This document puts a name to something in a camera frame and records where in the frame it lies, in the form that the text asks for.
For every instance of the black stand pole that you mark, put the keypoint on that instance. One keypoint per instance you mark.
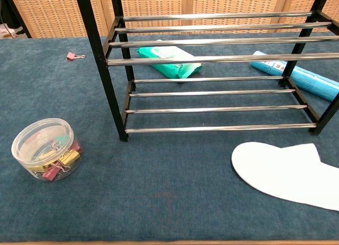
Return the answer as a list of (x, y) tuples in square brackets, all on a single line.
[(19, 17)]

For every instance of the green wet wipes pack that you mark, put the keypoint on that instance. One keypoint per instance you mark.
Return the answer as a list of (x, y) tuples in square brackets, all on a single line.
[(182, 70)]

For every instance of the yellow binder clip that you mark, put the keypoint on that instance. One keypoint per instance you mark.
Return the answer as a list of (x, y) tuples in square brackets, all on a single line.
[(69, 157)]

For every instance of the black chrome-bar shoe rack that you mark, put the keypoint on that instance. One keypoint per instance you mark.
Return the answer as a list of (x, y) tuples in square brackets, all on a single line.
[(106, 70)]

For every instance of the clear round plastic tub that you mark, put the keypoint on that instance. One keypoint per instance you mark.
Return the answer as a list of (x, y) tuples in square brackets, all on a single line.
[(29, 149)]

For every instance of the white slipper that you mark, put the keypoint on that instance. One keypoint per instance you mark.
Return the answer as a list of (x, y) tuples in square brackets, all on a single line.
[(278, 171)]

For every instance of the wicker folding screen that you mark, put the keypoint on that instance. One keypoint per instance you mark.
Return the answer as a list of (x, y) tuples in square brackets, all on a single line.
[(53, 12)]

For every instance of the blue cylindrical pack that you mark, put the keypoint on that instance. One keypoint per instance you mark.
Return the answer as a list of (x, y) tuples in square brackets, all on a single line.
[(312, 83)]

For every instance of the blue carpet table cover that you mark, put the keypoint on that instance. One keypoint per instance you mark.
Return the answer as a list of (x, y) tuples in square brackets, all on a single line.
[(159, 189)]

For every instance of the green binder clip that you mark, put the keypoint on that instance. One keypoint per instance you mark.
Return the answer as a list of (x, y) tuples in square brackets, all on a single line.
[(62, 139)]

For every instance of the pink binder clip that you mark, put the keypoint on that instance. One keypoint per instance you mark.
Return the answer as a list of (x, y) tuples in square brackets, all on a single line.
[(51, 173), (70, 56)]

